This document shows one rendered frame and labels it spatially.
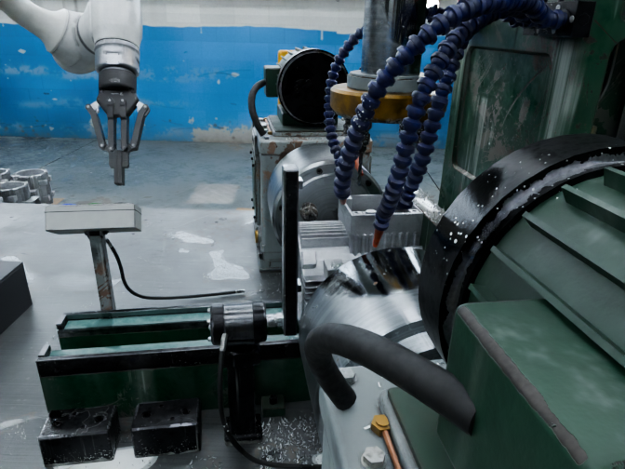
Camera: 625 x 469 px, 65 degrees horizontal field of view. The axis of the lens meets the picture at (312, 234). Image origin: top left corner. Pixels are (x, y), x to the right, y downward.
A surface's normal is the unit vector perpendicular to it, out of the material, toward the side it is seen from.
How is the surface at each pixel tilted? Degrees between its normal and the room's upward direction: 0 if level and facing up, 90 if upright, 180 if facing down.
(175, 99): 90
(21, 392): 0
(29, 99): 90
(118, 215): 61
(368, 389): 0
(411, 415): 0
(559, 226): 41
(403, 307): 17
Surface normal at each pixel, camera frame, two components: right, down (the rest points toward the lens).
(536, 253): -0.73, -0.57
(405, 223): 0.15, 0.39
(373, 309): -0.44, -0.79
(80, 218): 0.15, -0.11
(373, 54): -0.73, 0.25
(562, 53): -0.99, 0.04
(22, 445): 0.02, -0.92
